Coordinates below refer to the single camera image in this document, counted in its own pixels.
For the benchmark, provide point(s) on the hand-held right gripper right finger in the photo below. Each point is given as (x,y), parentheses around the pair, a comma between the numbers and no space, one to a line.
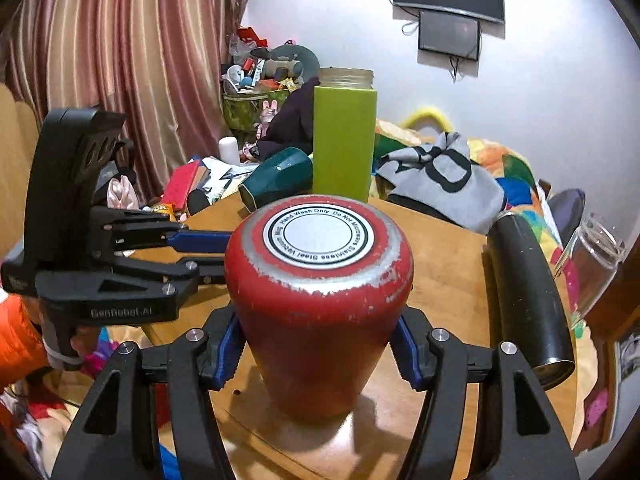
(406,355)

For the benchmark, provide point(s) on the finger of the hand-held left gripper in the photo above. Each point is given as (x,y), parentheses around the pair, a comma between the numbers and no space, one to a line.
(214,279)
(205,241)

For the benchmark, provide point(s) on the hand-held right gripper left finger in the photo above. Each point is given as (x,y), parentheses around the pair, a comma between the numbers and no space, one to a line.
(227,352)

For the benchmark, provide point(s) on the red metal cup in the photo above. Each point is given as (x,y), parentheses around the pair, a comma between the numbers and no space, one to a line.
(320,320)

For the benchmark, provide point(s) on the person's left forearm orange sleeve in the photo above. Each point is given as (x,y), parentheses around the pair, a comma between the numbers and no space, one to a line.
(19,345)

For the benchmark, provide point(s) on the dark green cup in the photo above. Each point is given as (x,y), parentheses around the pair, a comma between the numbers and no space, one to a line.
(280,175)

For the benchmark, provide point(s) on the person's left hand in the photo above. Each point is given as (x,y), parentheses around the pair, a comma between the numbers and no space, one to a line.
(86,347)

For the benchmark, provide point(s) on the pink satin cloth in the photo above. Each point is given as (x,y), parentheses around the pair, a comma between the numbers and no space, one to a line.
(122,194)

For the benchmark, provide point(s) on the red book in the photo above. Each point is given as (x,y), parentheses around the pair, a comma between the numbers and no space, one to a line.
(181,182)

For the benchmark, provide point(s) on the printed paper sheets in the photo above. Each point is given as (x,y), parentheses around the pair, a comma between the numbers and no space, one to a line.
(225,175)

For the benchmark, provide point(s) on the white plastic bottle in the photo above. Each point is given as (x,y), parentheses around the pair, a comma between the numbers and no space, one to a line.
(230,151)

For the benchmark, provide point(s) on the black metal tumbler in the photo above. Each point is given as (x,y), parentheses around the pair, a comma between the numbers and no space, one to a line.
(525,290)

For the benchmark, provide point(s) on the green woven basket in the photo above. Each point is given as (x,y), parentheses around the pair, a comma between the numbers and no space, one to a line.
(242,110)

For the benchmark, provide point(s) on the striped pink curtain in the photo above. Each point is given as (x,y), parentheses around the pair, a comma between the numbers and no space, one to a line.
(125,60)

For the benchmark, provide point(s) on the pink rabbit toy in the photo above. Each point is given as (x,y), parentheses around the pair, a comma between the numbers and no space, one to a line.
(269,115)

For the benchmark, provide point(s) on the dark purple garment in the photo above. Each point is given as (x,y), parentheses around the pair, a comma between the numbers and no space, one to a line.
(295,115)

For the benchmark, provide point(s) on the grey cloth with black print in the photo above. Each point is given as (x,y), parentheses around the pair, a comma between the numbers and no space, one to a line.
(450,195)

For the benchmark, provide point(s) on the lime green square bottle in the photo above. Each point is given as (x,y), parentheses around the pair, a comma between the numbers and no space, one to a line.
(345,145)

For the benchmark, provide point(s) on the pile of assorted clutter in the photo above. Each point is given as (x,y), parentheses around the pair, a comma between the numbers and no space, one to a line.
(260,67)

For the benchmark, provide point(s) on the colourful floral bedding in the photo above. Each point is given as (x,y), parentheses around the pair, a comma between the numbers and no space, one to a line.
(40,425)

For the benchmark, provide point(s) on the colourful patchwork blanket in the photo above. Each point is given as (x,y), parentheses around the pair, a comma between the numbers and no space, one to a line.
(520,180)

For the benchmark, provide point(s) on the clear glass jar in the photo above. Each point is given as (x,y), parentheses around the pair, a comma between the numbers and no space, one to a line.
(595,260)

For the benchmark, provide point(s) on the blue-grey chair back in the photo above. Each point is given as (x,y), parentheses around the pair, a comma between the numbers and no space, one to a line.
(567,210)

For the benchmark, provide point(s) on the small black wall monitor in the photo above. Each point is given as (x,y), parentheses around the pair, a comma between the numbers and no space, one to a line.
(447,35)

